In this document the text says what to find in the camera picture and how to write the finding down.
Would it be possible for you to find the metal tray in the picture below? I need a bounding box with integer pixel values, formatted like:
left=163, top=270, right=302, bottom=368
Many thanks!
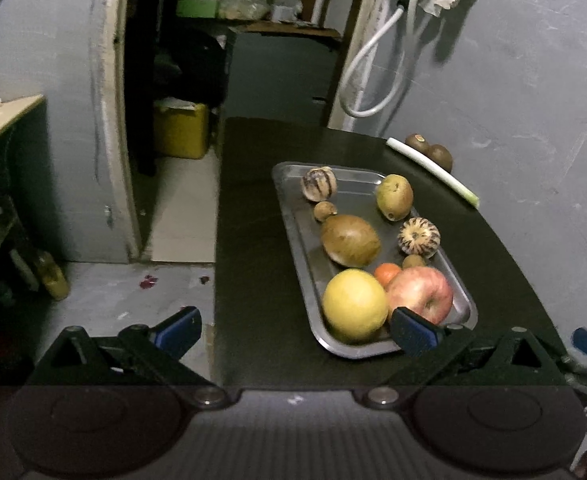
left=271, top=160, right=479, bottom=360

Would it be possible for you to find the dark cabinet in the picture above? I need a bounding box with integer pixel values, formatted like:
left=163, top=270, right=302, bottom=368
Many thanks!
left=222, top=22, right=341, bottom=126

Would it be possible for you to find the brown oval fruit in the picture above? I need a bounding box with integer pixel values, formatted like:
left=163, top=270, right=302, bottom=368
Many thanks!
left=321, top=214, right=381, bottom=268

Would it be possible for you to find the small orange tangerine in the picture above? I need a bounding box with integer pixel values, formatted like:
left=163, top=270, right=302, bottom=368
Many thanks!
left=374, top=262, right=402, bottom=288

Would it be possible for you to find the green box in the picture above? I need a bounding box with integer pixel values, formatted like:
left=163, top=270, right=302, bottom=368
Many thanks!
left=176, top=0, right=220, bottom=18

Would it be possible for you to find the green-brown pear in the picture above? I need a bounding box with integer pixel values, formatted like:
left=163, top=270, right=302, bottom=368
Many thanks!
left=376, top=174, right=414, bottom=222

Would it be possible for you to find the yellow lemon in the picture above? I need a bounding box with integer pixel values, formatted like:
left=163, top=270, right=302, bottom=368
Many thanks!
left=322, top=269, right=389, bottom=342

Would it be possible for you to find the yellow bin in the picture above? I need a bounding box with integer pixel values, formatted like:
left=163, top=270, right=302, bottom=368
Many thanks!
left=154, top=98, right=209, bottom=159

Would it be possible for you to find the red apple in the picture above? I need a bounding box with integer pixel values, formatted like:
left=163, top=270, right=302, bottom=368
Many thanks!
left=386, top=266, right=454, bottom=325

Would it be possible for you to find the kiwi with sticker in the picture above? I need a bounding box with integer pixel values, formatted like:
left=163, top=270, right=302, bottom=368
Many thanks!
left=404, top=133, right=430, bottom=155

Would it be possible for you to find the white leek stalk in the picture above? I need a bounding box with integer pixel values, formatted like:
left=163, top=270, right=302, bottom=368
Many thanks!
left=386, top=138, right=480, bottom=209

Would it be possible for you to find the striped pepino melon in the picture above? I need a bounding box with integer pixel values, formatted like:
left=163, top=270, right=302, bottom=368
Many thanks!
left=397, top=217, right=441, bottom=259
left=301, top=166, right=338, bottom=203

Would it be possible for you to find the white cable loop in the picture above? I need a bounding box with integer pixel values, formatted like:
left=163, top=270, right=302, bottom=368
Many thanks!
left=337, top=0, right=435, bottom=120

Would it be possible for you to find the small brown kiwi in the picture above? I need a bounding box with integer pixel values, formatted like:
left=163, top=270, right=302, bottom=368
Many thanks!
left=402, top=255, right=428, bottom=270

